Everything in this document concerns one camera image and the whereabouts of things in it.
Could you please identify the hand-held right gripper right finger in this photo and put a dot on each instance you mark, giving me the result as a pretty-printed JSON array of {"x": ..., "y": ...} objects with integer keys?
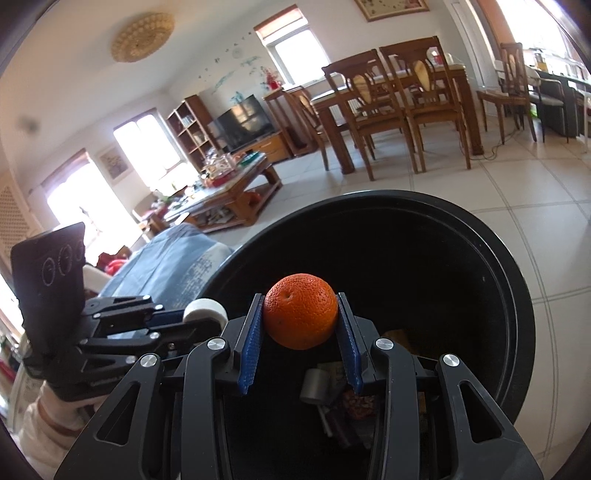
[{"x": 348, "y": 350}]

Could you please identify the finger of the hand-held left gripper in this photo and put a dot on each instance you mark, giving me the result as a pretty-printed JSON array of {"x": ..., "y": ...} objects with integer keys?
[
  {"x": 138, "y": 344},
  {"x": 129, "y": 311}
]

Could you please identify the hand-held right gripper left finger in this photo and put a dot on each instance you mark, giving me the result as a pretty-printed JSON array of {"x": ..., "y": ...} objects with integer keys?
[{"x": 251, "y": 350}]

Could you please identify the orange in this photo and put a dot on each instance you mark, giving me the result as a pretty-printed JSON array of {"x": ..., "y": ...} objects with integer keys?
[{"x": 300, "y": 311}]

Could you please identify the white jar cap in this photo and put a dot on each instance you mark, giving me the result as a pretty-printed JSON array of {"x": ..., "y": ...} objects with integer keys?
[{"x": 203, "y": 311}]

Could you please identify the black trash bin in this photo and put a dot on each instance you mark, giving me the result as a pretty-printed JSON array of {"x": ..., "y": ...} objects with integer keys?
[{"x": 415, "y": 258}]

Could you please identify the person's left forearm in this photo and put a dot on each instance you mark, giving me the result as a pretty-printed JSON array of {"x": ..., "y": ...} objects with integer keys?
[{"x": 51, "y": 434}]

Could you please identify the grey cylinder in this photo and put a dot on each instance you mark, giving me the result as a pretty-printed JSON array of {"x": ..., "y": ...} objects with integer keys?
[{"x": 314, "y": 386}]

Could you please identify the blue tablecloth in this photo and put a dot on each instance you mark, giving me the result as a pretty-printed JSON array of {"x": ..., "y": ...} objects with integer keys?
[{"x": 175, "y": 263}]

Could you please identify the white lattice panel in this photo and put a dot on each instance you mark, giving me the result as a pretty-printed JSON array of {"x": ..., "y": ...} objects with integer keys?
[{"x": 16, "y": 212}]

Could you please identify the wooden armchair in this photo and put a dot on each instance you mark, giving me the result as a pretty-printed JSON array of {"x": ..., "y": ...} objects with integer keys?
[{"x": 147, "y": 221}]

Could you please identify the window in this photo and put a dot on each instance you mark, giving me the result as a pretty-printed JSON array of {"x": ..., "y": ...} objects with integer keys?
[
  {"x": 87, "y": 203},
  {"x": 147, "y": 147},
  {"x": 295, "y": 53}
]

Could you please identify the wooden coffee table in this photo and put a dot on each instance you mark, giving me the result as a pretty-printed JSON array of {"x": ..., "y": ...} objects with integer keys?
[{"x": 240, "y": 194}]

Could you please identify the pile of coffee table items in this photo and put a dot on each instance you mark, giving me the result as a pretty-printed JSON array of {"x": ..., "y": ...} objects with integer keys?
[{"x": 217, "y": 175}]

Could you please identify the wooden bookshelf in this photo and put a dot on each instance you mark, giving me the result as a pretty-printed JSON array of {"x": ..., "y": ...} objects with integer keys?
[{"x": 184, "y": 124}]

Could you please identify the wooden television cabinet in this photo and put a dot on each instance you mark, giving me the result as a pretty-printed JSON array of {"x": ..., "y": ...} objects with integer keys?
[{"x": 268, "y": 147}]

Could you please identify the black television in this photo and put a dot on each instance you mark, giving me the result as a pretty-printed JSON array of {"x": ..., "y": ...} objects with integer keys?
[{"x": 242, "y": 122}]

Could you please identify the wooden dining chair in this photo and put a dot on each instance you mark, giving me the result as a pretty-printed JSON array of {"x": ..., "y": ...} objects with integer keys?
[
  {"x": 508, "y": 92},
  {"x": 309, "y": 120},
  {"x": 364, "y": 120},
  {"x": 429, "y": 106}
]

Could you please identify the wooden dining table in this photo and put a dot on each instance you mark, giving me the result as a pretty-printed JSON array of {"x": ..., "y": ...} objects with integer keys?
[{"x": 332, "y": 115}]

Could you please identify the tall wooden stand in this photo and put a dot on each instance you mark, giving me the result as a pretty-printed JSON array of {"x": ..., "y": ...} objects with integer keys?
[{"x": 281, "y": 115}]

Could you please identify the gold ceiling lamp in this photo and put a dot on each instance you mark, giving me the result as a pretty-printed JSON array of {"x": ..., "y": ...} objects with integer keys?
[{"x": 142, "y": 37}]

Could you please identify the red flower decoration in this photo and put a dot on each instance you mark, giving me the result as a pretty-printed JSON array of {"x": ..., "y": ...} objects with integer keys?
[{"x": 271, "y": 79}]

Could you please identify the white floor air conditioner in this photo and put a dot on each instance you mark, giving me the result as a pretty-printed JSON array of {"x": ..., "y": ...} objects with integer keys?
[{"x": 468, "y": 41}]

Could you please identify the wall poster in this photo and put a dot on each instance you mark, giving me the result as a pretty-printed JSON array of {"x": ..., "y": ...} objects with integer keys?
[{"x": 114, "y": 162}]

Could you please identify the framed wall picture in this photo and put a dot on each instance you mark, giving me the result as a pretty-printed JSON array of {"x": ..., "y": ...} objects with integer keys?
[{"x": 392, "y": 9}]

